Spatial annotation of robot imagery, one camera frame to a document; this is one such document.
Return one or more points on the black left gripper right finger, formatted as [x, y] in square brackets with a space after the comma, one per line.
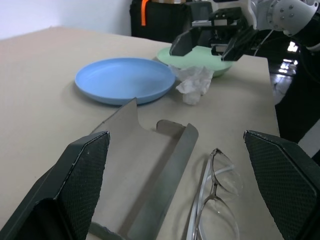
[287, 190]

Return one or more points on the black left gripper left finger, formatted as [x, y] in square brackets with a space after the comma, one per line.
[62, 195]

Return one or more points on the black equipment case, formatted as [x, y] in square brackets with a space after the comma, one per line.
[165, 22]

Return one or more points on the clear frame eyeglasses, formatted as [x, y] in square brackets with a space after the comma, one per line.
[226, 180]

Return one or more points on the light blue plastic plate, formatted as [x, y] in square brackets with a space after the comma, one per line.
[120, 77]

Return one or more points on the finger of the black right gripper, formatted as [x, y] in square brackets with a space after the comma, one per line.
[183, 43]
[237, 47]

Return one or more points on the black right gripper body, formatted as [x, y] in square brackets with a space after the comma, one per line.
[226, 22]

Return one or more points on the dark robot torso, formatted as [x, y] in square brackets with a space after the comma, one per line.
[297, 100]

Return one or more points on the crumpled white tissue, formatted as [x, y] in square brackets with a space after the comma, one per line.
[193, 82]

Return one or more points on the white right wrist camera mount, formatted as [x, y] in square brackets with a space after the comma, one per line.
[251, 12]

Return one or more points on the light green plastic bowl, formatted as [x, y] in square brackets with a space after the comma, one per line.
[205, 63]

